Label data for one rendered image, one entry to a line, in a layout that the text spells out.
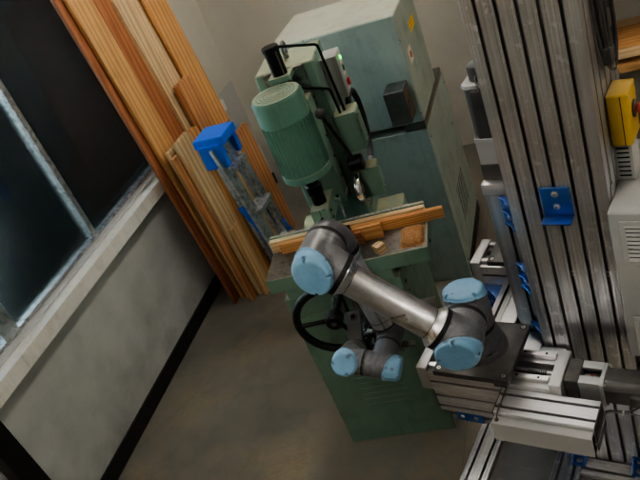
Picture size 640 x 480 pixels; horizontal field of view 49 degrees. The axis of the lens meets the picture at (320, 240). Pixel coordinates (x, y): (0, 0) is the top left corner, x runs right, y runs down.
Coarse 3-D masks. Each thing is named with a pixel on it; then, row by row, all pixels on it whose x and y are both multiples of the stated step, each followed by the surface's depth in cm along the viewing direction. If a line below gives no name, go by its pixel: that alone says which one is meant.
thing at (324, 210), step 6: (324, 192) 256; (330, 192) 254; (330, 198) 252; (312, 204) 252; (324, 204) 249; (330, 204) 250; (336, 204) 258; (312, 210) 248; (318, 210) 247; (324, 210) 246; (330, 210) 248; (336, 210) 256; (312, 216) 248; (318, 216) 248; (324, 216) 248; (330, 216) 248
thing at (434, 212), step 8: (432, 208) 247; (440, 208) 245; (392, 216) 251; (400, 216) 250; (408, 216) 248; (416, 216) 248; (424, 216) 248; (432, 216) 247; (440, 216) 247; (360, 224) 255; (384, 224) 251; (392, 224) 251; (400, 224) 251; (408, 224) 250; (296, 240) 261; (280, 248) 263; (288, 248) 263; (296, 248) 262
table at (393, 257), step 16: (368, 240) 252; (384, 240) 248; (400, 240) 244; (288, 256) 262; (368, 256) 243; (384, 256) 240; (400, 256) 240; (416, 256) 239; (272, 272) 256; (288, 272) 253; (272, 288) 254; (288, 288) 254
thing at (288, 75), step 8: (264, 48) 234; (272, 48) 232; (272, 56) 233; (280, 56) 235; (272, 64) 235; (280, 64) 235; (272, 72) 237; (280, 72) 236; (288, 72) 237; (272, 80) 237; (280, 80) 237; (288, 80) 236
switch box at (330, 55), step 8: (336, 48) 254; (328, 56) 249; (336, 56) 249; (328, 64) 249; (336, 64) 249; (336, 72) 250; (328, 80) 253; (336, 80) 252; (344, 80) 252; (344, 88) 253; (336, 96) 256; (344, 96) 255
